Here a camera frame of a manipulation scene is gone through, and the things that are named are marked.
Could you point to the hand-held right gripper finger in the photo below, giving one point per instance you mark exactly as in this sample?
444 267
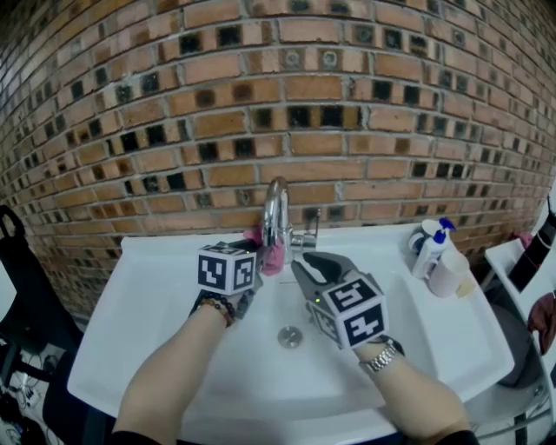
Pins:
306 284
347 267

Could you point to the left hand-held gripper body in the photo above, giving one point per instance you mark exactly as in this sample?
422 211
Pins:
217 269

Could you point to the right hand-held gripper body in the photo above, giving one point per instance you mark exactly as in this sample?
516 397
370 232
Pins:
360 321

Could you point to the pink cloth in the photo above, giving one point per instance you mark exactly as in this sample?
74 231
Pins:
273 261

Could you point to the chrome faucet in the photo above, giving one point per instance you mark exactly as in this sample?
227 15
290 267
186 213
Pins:
276 213

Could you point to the person's right forearm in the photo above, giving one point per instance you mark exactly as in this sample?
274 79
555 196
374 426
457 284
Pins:
417 391

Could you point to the person's left forearm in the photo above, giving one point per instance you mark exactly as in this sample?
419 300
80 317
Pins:
169 373

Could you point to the silver wristwatch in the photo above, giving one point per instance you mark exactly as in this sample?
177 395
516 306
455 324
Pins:
380 360

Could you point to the metal sink drain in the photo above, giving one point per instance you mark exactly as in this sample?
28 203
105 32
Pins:
290 336

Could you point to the white sink basin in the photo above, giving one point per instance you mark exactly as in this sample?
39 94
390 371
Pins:
152 304

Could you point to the white pump bottle blue nozzle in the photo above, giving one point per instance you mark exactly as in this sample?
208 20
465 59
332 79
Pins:
434 252

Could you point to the pale pink mug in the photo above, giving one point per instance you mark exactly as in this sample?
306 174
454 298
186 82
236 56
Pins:
449 274

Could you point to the yellowish soap bar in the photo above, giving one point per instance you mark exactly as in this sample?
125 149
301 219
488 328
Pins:
465 290

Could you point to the person's black right sleeve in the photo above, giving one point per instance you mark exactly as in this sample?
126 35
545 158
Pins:
438 439

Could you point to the person's black sleeve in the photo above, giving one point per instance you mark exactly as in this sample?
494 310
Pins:
143 439
438 439

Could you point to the white side shelf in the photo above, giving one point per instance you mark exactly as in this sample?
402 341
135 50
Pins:
508 282

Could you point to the white round basin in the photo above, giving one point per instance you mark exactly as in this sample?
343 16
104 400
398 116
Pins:
517 360

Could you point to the black appliance with stand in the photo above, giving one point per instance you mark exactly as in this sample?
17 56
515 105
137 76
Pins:
532 261

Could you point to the black office chair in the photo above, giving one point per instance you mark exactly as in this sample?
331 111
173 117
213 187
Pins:
35 295

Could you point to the person's black left sleeve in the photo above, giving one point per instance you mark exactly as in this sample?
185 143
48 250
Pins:
143 439

